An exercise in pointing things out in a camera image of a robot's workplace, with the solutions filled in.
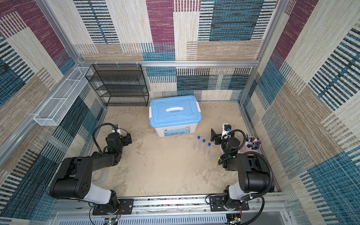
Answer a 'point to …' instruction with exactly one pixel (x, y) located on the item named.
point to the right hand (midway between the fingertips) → (218, 129)
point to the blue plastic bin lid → (174, 110)
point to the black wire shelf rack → (119, 85)
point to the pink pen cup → (252, 144)
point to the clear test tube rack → (210, 151)
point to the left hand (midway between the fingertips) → (120, 132)
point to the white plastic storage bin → (176, 131)
